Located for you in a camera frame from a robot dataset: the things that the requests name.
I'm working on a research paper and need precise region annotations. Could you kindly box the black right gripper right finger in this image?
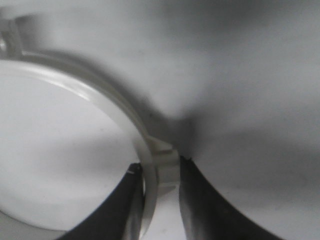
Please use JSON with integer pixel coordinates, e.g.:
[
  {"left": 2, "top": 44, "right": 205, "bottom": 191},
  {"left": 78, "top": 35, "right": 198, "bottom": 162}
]
[{"left": 177, "top": 154, "right": 320, "bottom": 240}]

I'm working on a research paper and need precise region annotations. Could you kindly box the white half pipe clamp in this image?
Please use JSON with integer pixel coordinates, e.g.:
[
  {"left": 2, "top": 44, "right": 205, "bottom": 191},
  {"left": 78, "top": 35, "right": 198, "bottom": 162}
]
[{"left": 0, "top": 18, "right": 180, "bottom": 240}]

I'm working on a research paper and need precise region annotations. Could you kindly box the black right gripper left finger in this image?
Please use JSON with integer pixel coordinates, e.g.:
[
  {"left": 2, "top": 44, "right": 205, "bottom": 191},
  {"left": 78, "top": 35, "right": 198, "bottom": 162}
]
[{"left": 59, "top": 163, "right": 145, "bottom": 240}]

